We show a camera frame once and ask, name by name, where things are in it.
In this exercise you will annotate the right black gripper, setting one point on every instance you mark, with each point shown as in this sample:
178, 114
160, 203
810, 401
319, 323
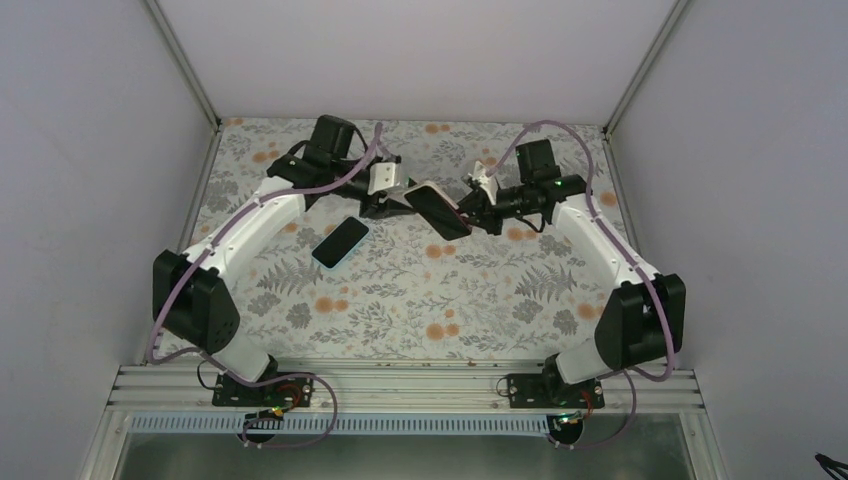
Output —
473, 205

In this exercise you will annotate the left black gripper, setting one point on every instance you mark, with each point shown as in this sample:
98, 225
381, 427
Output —
382, 209

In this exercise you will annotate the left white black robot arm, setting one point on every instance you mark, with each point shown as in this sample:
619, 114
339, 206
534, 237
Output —
192, 306

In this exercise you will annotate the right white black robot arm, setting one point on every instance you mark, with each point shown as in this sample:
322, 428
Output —
644, 315

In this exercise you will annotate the phone in light blue case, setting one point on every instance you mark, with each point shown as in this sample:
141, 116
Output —
340, 243

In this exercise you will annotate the floral patterned table mat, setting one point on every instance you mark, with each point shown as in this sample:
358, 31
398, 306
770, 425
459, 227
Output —
404, 293

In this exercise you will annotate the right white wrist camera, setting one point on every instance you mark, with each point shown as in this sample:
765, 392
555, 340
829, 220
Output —
479, 180

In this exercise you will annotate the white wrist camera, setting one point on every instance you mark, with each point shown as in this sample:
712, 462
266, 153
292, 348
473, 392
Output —
479, 180
386, 176

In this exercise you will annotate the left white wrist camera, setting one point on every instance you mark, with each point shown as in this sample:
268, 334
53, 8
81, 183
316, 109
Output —
386, 176

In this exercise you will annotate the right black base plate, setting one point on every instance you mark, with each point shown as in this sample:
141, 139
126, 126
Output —
537, 391

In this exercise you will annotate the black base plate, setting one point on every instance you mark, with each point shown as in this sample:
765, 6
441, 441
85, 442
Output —
537, 391
286, 394

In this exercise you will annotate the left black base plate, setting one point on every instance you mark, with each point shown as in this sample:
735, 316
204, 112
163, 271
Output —
286, 394

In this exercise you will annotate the aluminium rail frame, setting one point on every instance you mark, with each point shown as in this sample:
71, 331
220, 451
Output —
358, 61

